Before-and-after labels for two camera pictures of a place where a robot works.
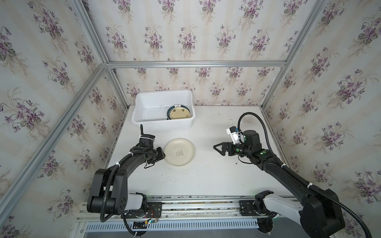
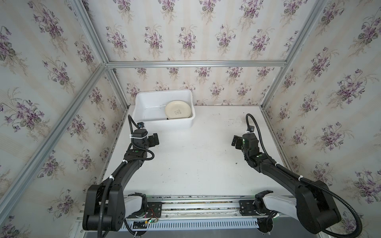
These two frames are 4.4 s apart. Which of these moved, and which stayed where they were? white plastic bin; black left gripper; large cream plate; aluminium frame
Moved: black left gripper; large cream plate
Stayed: aluminium frame; white plastic bin
